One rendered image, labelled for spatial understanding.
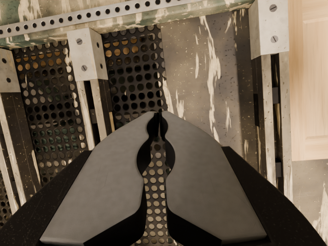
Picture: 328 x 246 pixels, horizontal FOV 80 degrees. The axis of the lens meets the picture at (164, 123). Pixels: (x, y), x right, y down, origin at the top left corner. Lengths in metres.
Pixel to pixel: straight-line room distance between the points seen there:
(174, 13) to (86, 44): 0.23
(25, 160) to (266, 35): 0.74
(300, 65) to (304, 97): 0.08
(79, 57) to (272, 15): 0.46
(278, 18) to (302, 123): 0.26
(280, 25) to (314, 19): 0.11
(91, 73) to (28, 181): 0.40
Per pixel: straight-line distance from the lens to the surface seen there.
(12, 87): 0.74
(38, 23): 0.66
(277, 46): 0.54
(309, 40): 0.63
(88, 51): 0.56
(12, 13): 0.72
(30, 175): 0.76
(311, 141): 0.64
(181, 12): 0.55
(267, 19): 0.54
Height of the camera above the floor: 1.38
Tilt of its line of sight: 30 degrees down
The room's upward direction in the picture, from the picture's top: 179 degrees clockwise
